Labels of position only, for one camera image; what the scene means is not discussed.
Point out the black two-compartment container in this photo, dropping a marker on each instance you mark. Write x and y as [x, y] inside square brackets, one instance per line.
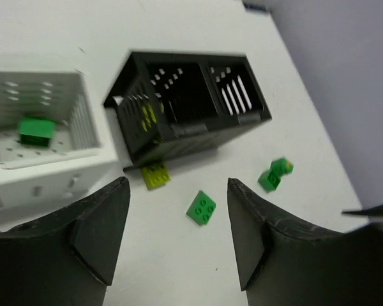
[170, 105]

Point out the blue label sticker right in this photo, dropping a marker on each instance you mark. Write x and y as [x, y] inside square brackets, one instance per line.
[255, 7]

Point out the lime lego by black container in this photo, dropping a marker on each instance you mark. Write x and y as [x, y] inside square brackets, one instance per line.
[155, 175]

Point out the green square lego brick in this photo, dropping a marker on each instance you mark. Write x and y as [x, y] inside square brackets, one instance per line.
[201, 209]

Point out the white two-compartment container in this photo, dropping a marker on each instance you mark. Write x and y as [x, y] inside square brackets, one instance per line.
[55, 143]

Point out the green lego pair with yellow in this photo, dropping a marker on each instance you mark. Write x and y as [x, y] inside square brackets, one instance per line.
[271, 178]

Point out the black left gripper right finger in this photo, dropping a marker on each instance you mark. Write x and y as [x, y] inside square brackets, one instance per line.
[284, 260]

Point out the green lego in white container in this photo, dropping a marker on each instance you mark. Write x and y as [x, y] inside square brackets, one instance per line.
[36, 132]

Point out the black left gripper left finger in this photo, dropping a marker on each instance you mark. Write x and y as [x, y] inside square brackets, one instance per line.
[67, 257]

